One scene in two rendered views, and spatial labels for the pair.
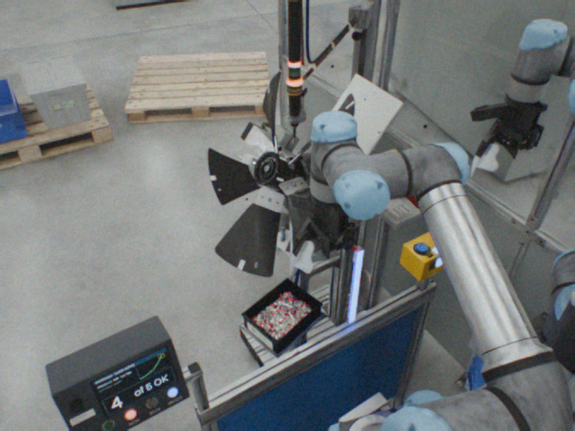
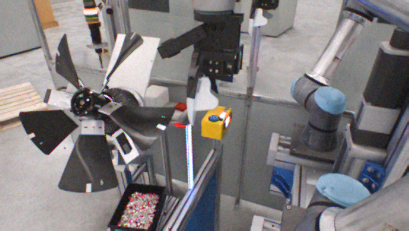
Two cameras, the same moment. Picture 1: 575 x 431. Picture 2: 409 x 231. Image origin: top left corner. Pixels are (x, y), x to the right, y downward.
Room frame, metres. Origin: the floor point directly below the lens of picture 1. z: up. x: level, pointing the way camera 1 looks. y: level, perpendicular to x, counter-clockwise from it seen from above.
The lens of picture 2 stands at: (0.35, 0.23, 1.71)
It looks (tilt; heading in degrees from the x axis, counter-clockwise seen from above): 32 degrees down; 323
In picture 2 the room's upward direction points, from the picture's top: straight up
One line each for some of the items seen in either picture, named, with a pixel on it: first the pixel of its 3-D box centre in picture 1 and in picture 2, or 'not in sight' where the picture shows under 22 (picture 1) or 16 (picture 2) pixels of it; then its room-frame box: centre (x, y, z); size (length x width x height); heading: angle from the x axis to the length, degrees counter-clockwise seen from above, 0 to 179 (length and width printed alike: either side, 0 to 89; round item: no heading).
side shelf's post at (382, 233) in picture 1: (377, 262); (166, 160); (1.69, -0.42, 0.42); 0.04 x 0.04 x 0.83; 32
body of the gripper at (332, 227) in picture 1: (331, 219); (217, 45); (0.72, -0.07, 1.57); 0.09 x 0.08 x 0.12; 32
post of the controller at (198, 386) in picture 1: (198, 387); not in sight; (0.72, 0.26, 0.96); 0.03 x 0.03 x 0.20; 32
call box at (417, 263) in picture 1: (429, 255); (217, 123); (1.15, -0.45, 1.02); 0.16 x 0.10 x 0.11; 122
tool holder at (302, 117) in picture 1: (295, 101); (95, 31); (1.31, -0.01, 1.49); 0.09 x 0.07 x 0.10; 157
